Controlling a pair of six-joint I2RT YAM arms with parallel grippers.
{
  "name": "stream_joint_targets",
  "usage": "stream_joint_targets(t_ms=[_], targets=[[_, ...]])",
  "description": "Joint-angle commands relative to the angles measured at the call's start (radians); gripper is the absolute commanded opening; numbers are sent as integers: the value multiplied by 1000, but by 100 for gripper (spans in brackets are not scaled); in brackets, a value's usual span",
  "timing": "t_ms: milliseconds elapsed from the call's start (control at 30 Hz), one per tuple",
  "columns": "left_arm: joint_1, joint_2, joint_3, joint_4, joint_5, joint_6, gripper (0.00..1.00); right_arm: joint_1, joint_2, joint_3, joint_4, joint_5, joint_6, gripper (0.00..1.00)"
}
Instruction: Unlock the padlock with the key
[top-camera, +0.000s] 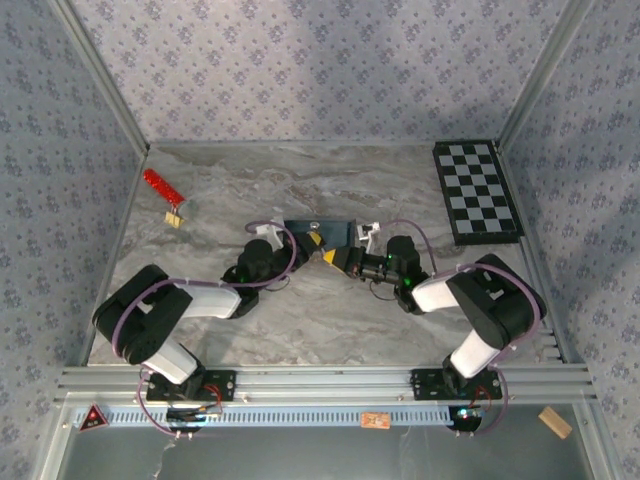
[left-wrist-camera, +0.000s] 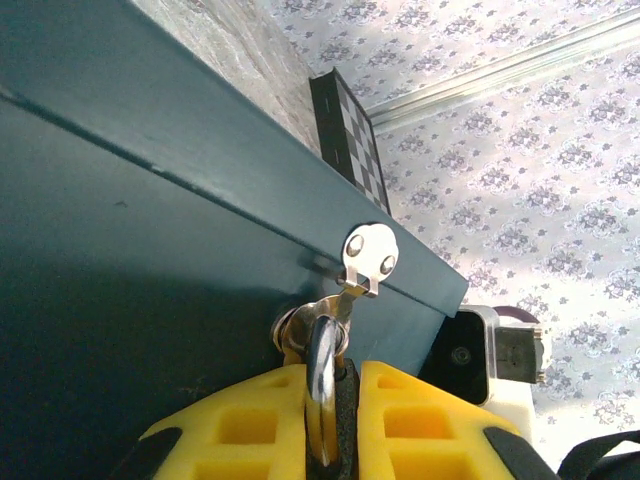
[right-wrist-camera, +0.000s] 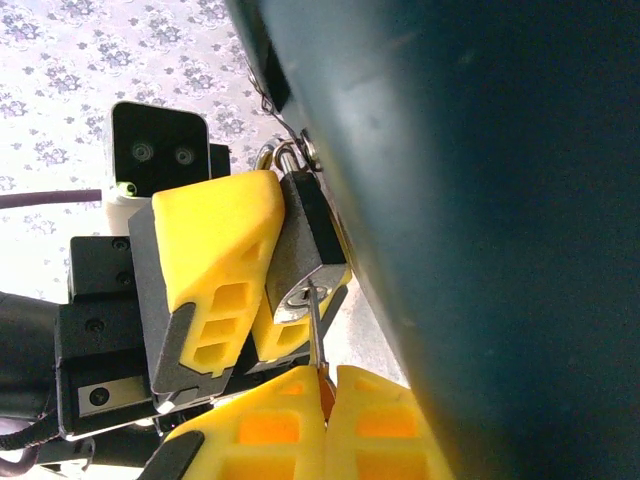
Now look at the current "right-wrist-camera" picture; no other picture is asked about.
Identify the small metal key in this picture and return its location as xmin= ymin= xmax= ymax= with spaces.
xmin=305 ymin=278 xmax=337 ymax=421

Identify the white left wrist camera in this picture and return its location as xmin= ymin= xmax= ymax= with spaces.
xmin=101 ymin=99 xmax=232 ymax=237

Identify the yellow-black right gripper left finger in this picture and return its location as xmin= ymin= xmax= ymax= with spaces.
xmin=143 ymin=364 xmax=330 ymax=480

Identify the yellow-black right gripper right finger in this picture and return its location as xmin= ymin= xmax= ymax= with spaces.
xmin=323 ymin=364 xmax=457 ymax=480

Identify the black braided cable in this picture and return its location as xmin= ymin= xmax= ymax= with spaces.
xmin=0 ymin=409 xmax=64 ymax=476

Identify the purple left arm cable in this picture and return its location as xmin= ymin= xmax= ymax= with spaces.
xmin=0 ymin=188 xmax=104 ymax=209

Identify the small black padlock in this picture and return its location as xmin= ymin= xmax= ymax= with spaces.
xmin=257 ymin=141 xmax=351 ymax=326

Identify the starry night print tin box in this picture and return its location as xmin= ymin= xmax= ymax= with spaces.
xmin=223 ymin=0 xmax=640 ymax=480

